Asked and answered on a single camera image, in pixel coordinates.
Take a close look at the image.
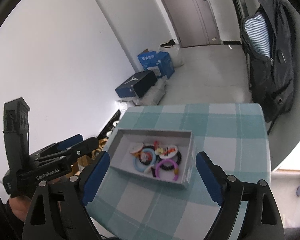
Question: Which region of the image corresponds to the white plastic bag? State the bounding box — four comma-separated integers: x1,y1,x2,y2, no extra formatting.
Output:
159,39,184,68

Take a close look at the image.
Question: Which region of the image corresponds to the person's left hand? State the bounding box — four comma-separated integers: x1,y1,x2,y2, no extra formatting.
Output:
8,196,31,222

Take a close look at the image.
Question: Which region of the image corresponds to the grey door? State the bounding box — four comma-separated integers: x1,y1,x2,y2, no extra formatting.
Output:
161,0,221,48

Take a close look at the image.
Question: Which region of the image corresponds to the purple ring bracelet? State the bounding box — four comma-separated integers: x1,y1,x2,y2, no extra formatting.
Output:
154,158,180,182

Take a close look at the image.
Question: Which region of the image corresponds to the brown cardboard box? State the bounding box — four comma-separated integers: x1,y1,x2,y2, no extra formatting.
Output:
70,153,93,176

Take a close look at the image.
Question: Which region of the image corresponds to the black backpack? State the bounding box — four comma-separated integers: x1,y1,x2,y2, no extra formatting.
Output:
241,0,295,126

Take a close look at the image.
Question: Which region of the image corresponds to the teal plaid tablecloth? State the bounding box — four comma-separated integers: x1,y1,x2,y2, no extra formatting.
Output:
87,103,270,239

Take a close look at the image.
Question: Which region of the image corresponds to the orange white round badge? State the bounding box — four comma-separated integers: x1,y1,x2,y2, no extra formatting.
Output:
129,142,144,155

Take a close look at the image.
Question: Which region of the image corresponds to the dark blue shoe box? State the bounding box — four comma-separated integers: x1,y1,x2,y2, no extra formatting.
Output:
115,70,158,99

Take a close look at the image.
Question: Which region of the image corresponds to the blue striped cloth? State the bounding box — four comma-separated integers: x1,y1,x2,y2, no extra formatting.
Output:
243,12,270,57

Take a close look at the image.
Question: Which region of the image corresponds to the grey cardboard box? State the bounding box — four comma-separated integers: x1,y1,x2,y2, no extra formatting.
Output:
106,128,196,188

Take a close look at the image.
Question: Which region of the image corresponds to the red butterfly hair clip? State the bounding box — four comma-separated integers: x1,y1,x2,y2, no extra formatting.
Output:
154,141,164,155

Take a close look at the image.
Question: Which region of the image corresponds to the blue cardboard carton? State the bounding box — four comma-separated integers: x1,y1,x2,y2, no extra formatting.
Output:
138,50,174,79

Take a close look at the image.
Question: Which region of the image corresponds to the light blue ring bracelet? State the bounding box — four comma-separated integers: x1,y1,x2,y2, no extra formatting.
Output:
133,147,158,173

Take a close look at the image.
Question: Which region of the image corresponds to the black beaded bracelet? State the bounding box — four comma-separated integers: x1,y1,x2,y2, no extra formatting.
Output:
160,149,183,172

